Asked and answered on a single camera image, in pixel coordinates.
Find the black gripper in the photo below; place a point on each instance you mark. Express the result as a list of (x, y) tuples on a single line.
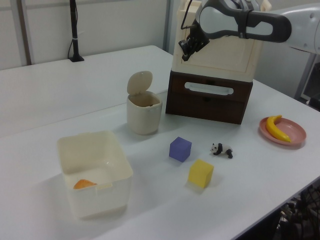
[(201, 36)]

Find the cream plastic open container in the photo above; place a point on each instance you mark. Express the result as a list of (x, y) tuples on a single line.
[(100, 200)]

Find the toy panda figure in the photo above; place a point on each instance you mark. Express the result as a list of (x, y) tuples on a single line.
[(223, 149)]

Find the black pole stand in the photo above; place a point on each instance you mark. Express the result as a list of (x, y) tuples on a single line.
[(74, 30)]

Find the yellow foam cube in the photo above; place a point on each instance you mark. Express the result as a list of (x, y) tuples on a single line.
[(198, 175)]

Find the beige trash can lid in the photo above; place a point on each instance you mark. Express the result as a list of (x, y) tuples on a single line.
[(138, 82)]

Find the beige trash can body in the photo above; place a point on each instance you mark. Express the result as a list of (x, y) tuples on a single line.
[(143, 120)]

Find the dark wood drawer cabinet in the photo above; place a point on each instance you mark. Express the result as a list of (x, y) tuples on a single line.
[(207, 110)]

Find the cream plastic storage box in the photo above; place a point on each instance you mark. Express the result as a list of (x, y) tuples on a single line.
[(225, 55)]

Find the yellow toy banana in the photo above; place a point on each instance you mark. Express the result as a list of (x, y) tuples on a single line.
[(272, 130)]

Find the grey metal frame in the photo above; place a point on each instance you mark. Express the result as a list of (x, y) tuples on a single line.
[(303, 75)]

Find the pink plate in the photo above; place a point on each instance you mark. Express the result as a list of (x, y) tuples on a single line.
[(292, 130)]

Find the purple foam cube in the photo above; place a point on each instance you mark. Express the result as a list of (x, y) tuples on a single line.
[(178, 150)]

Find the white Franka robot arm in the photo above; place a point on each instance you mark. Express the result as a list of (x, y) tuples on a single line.
[(300, 25)]

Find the toy bread loaf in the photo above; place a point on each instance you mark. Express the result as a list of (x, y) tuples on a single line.
[(83, 184)]

